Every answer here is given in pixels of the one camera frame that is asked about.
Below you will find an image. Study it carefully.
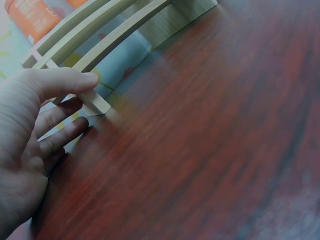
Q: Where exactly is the person's left hand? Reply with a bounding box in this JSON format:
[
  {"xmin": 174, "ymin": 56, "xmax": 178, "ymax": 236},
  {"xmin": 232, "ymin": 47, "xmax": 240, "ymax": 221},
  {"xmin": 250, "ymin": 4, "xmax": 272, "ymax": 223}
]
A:
[{"xmin": 0, "ymin": 66, "xmax": 99, "ymax": 240}]

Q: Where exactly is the orange canister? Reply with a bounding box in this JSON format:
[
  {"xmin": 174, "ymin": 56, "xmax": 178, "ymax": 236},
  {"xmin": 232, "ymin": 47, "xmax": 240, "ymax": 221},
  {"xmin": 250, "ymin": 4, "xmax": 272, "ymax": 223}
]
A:
[
  {"xmin": 65, "ymin": 0, "xmax": 89, "ymax": 10},
  {"xmin": 4, "ymin": 0, "xmax": 62, "ymax": 45}
]

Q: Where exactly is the slatted wooden rack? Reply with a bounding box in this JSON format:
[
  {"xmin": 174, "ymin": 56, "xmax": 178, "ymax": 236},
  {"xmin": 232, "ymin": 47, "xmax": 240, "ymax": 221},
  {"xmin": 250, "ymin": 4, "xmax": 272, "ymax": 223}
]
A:
[{"xmin": 19, "ymin": 0, "xmax": 220, "ymax": 117}]

